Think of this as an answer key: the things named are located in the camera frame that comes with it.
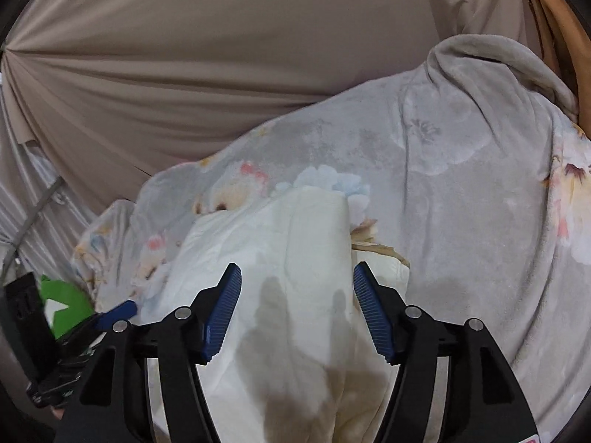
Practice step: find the grey striped curtain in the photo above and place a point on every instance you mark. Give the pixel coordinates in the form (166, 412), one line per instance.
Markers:
(42, 218)

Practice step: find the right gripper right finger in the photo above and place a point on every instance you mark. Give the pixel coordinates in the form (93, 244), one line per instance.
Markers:
(484, 401)

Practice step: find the green white sticker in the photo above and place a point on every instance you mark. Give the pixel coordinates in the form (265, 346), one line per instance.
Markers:
(65, 305)

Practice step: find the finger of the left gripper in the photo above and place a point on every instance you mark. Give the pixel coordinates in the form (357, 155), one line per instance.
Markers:
(124, 311)

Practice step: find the grey floral fleece blanket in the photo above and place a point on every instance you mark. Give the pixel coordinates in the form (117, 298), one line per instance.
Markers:
(471, 168)

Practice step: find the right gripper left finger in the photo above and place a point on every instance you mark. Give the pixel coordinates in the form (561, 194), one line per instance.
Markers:
(111, 400)

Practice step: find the beige curtain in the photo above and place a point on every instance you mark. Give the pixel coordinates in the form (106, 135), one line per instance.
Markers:
(114, 91)

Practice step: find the white quilted garment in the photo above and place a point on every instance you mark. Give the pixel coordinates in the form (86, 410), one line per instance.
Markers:
(297, 363)

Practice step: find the orange cloth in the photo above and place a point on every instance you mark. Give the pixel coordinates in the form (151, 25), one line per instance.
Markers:
(565, 43)

